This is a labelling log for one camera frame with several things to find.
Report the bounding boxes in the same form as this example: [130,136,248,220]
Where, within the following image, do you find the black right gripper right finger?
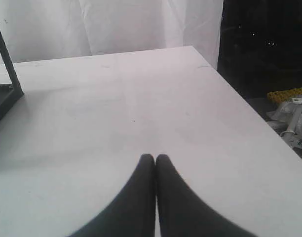
[155,154,254,237]

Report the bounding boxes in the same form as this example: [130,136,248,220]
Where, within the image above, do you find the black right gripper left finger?
[71,154,156,237]

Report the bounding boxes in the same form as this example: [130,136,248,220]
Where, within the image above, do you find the yellow perforated block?
[267,88,302,103]

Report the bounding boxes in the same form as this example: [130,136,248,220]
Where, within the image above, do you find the black metal two-tier rack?
[0,31,24,121]

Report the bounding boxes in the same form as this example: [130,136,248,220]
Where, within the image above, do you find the white metal bracket parts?
[266,94,302,149]

